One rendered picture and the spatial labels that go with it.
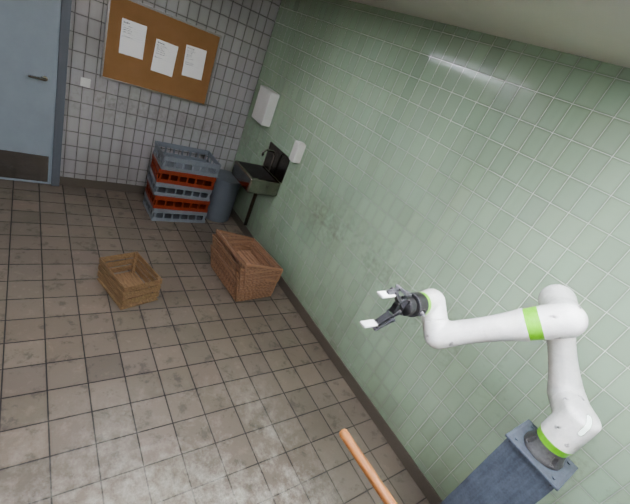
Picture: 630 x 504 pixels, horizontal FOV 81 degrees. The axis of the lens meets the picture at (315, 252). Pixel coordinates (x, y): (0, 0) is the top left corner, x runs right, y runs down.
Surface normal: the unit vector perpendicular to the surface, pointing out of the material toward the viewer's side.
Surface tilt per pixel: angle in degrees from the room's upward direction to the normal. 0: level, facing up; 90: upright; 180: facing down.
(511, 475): 90
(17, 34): 90
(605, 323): 90
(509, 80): 90
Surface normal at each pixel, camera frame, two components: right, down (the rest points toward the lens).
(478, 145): -0.78, -0.01
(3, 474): 0.37, -0.82
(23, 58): 0.50, 0.57
